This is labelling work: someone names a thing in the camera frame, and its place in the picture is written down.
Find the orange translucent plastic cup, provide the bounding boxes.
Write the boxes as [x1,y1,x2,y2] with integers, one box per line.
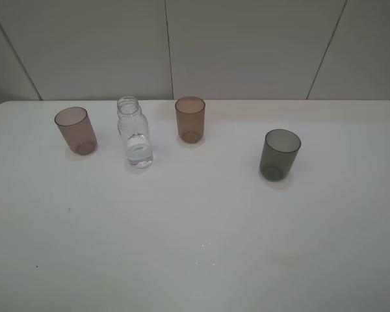
[175,96,205,144]

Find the grey translucent plastic cup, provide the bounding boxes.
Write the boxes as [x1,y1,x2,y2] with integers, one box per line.
[259,129,302,181]

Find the pink translucent plastic cup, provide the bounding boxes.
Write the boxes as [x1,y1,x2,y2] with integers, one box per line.
[54,107,97,156]

